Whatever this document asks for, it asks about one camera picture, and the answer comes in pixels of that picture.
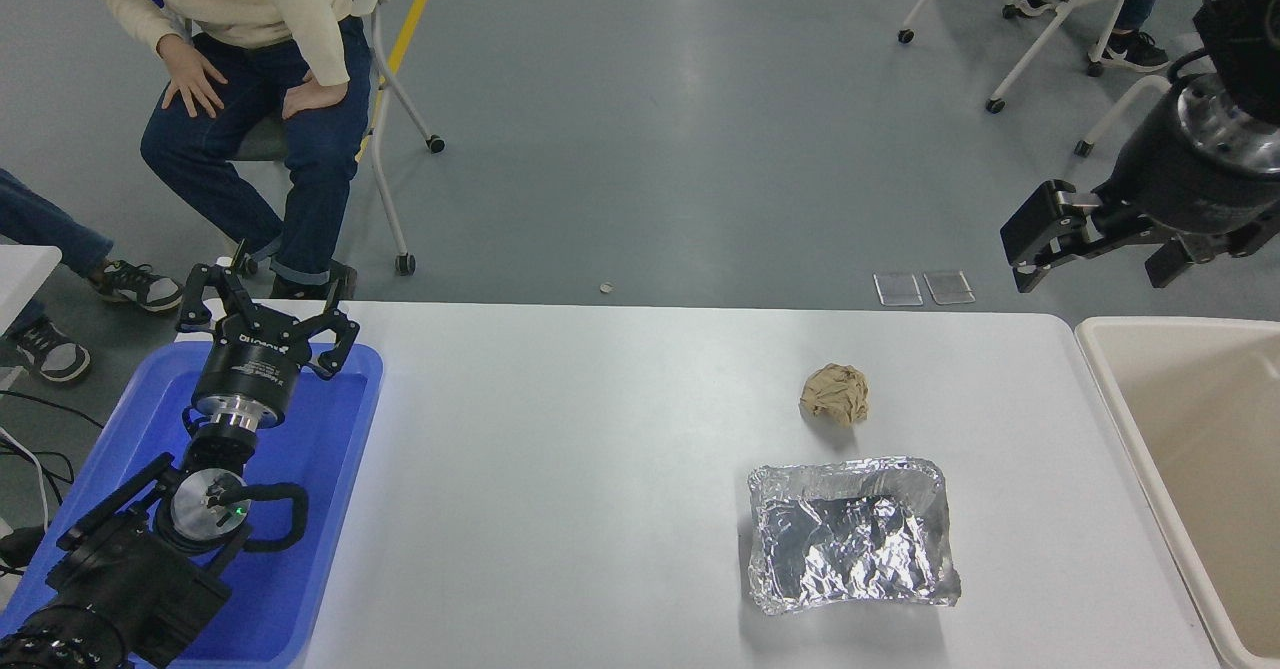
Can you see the white-framed grey wheeled chair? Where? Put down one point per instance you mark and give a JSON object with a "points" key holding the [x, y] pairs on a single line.
{"points": [[1120, 114], [385, 189], [1040, 34]]}

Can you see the crumpled tan paper ball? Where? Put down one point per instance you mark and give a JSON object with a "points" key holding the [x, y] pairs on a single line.
{"points": [[835, 394]]}

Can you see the white side table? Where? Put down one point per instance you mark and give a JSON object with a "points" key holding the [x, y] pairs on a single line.
{"points": [[20, 279]]}

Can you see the clear floor plate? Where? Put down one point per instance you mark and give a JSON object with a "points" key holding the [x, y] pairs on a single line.
{"points": [[949, 287], [898, 289]]}

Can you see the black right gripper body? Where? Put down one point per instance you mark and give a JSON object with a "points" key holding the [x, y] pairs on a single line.
{"points": [[1170, 184]]}

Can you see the silver foil plate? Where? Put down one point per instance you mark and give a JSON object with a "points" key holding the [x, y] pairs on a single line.
{"points": [[850, 539]]}

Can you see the person in sneakers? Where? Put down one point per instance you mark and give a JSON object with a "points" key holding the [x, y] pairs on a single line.
{"points": [[50, 229]]}

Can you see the blue plastic tray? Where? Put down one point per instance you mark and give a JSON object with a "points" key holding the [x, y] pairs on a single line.
{"points": [[320, 469]]}

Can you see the person's right hand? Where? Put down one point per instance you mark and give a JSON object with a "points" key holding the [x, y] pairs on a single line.
{"points": [[195, 79]]}

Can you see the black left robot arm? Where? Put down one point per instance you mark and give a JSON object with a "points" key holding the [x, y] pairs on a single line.
{"points": [[120, 579]]}

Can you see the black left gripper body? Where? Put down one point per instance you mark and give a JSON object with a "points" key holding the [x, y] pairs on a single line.
{"points": [[248, 367]]}

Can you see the person's left hand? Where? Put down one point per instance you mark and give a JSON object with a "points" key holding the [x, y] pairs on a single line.
{"points": [[318, 94]]}

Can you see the large pale bin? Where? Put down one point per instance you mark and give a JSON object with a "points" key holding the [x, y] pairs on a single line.
{"points": [[1200, 429]]}

